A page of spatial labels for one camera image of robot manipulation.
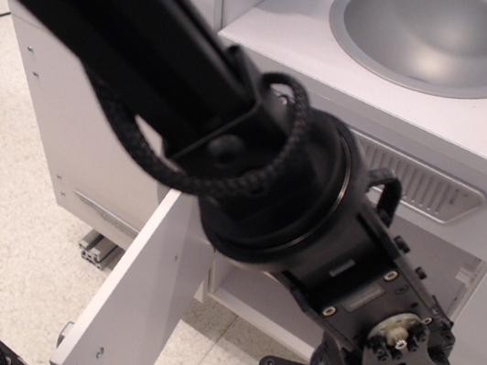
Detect white toy kitchen cabinet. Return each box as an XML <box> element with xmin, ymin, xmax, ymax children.
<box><xmin>0</xmin><ymin>0</ymin><xmax>487</xmax><ymax>365</ymax></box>

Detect silver vent grille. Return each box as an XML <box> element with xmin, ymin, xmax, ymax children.
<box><xmin>355</xmin><ymin>132</ymin><xmax>487</xmax><ymax>225</ymax></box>

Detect silver emblem badge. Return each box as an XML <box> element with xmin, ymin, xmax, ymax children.
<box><xmin>73</xmin><ymin>189</ymin><xmax>139</xmax><ymax>239</ymax></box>

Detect silver sink bowl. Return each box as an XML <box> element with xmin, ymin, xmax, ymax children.
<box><xmin>329</xmin><ymin>0</ymin><xmax>487</xmax><ymax>99</ymax></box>

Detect silver door handle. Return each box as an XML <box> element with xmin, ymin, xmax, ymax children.
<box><xmin>56</xmin><ymin>321</ymin><xmax>74</xmax><ymax>347</ymax></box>

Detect aluminium extrusion rail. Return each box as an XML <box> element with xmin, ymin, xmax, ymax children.
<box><xmin>78</xmin><ymin>229</ymin><xmax>124</xmax><ymax>271</ymax></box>

